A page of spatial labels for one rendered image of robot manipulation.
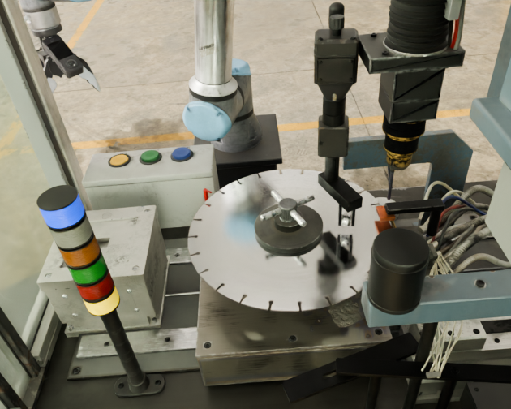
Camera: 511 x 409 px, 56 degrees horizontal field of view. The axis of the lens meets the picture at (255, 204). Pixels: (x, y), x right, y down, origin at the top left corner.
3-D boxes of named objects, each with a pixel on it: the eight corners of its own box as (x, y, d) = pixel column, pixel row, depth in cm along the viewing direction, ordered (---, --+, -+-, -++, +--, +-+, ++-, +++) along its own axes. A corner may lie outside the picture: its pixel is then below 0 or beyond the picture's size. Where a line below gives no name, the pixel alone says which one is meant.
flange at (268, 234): (241, 234, 77) (239, 223, 76) (281, 198, 84) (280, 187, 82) (297, 263, 72) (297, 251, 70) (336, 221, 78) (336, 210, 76)
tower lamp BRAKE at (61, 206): (40, 231, 54) (31, 211, 52) (52, 206, 58) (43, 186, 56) (80, 228, 54) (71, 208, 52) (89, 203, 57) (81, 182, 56)
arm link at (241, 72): (259, 98, 135) (255, 52, 126) (245, 122, 125) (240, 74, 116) (219, 96, 138) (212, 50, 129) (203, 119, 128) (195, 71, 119)
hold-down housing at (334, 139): (313, 162, 70) (314, 24, 58) (314, 144, 74) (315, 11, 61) (352, 162, 69) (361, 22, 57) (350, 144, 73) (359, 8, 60)
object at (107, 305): (83, 317, 64) (76, 303, 62) (91, 291, 68) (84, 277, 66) (117, 315, 64) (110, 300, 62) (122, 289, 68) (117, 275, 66)
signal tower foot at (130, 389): (113, 398, 79) (109, 389, 77) (117, 378, 82) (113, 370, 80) (164, 393, 79) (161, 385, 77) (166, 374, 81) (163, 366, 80)
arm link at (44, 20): (61, 6, 113) (27, 16, 109) (66, 26, 115) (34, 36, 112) (48, 1, 117) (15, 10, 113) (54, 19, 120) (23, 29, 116)
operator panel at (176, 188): (100, 234, 111) (80, 182, 101) (109, 203, 119) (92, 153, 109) (221, 223, 110) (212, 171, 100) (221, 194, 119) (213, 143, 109)
